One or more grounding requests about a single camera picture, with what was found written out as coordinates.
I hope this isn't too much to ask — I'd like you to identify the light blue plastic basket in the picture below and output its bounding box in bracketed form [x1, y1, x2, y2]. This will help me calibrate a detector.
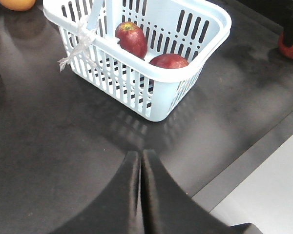
[43, 0, 231, 122]

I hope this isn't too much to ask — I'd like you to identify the yellow apple front left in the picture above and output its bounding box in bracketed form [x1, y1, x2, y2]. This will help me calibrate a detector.
[0, 0, 36, 11]

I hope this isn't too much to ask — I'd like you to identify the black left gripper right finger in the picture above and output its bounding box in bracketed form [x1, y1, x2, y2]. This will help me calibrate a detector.
[141, 150, 260, 234]

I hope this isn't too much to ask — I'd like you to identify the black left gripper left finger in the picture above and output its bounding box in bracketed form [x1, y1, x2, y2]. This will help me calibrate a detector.
[52, 151, 141, 234]

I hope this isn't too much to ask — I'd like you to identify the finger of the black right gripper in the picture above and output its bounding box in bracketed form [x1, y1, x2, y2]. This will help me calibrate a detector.
[283, 0, 293, 47]

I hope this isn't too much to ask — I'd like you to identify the black wooden produce display stand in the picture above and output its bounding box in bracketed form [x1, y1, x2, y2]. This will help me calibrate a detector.
[0, 0, 293, 215]

